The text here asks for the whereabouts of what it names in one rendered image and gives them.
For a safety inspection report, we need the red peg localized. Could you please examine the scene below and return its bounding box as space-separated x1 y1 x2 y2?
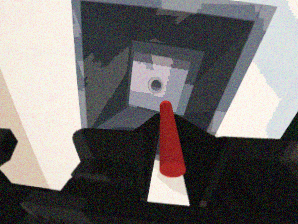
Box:
159 101 186 177

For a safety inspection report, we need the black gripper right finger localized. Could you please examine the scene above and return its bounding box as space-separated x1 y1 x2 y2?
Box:
174 114 298 207

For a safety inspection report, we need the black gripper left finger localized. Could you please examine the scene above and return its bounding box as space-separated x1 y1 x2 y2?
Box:
72 113 160 201

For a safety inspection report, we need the white square plate with hole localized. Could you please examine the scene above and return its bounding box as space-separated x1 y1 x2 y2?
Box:
129 52 191 114

